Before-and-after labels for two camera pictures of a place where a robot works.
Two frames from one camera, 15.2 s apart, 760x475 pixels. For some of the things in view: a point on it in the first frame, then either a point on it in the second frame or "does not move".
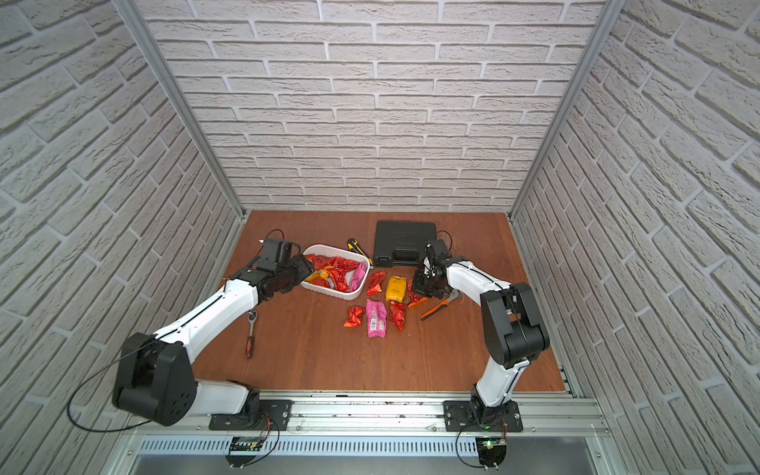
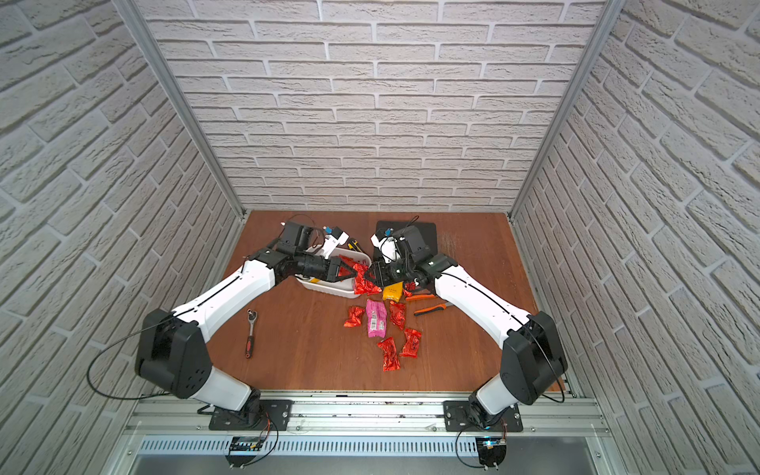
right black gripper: (419, 285) to (381, 270)
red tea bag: (354, 317) does not move
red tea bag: (397, 313) does not move
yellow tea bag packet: (396, 288) does not move
